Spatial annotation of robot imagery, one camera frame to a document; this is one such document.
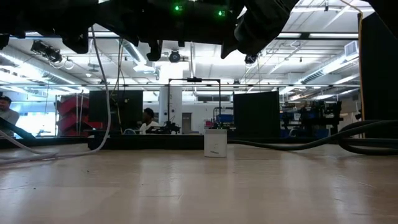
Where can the small background robot arms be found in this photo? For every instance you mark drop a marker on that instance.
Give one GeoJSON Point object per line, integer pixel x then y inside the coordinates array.
{"type": "Point", "coordinates": [168, 127]}

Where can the black power strip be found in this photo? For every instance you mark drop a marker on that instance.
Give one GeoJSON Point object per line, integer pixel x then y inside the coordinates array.
{"type": "Point", "coordinates": [149, 142]}

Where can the blue storage crate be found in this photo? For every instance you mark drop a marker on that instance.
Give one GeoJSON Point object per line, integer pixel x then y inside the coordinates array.
{"type": "Point", "coordinates": [225, 118]}

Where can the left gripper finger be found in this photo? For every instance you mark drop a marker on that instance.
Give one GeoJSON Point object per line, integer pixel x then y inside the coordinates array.
{"type": "Point", "coordinates": [75, 42]}

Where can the black background rig frame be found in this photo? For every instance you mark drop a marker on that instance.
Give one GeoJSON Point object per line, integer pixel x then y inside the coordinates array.
{"type": "Point", "coordinates": [194, 80]}

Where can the white USB wall charger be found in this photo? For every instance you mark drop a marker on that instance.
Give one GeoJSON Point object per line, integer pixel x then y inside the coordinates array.
{"type": "Point", "coordinates": [215, 143]}

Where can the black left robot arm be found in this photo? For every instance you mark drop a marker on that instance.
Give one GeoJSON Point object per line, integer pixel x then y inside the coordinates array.
{"type": "Point", "coordinates": [18, 15]}

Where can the black overhead camera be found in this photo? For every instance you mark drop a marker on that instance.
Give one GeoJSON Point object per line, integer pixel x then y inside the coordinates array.
{"type": "Point", "coordinates": [174, 56]}

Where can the red storage bins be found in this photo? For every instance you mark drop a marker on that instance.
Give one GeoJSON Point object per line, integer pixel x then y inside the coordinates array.
{"type": "Point", "coordinates": [70, 107]}

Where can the grey door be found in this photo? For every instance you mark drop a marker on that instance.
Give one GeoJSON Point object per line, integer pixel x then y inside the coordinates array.
{"type": "Point", "coordinates": [186, 124]}

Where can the black curtain with yellow edge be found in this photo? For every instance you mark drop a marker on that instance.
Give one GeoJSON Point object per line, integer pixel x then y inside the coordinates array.
{"type": "Point", "coordinates": [379, 77]}

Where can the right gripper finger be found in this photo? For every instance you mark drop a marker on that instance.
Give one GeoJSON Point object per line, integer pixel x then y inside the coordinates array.
{"type": "Point", "coordinates": [121, 18]}

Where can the black monitor panel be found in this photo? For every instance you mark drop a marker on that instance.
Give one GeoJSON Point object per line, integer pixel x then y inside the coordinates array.
{"type": "Point", "coordinates": [99, 109]}

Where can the white ceiling air vent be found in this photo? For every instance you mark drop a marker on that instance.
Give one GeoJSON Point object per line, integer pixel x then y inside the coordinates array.
{"type": "Point", "coordinates": [351, 49]}

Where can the black room divider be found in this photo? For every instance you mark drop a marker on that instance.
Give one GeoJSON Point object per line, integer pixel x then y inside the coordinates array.
{"type": "Point", "coordinates": [256, 115]}

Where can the white building column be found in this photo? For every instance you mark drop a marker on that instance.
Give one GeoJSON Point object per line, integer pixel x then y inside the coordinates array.
{"type": "Point", "coordinates": [175, 102]}

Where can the person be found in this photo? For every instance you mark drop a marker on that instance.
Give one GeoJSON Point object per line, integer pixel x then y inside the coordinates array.
{"type": "Point", "coordinates": [7, 116]}
{"type": "Point", "coordinates": [148, 126]}

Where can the background robot workstation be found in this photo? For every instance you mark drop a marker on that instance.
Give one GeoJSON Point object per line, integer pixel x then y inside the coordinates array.
{"type": "Point", "coordinates": [311, 116]}

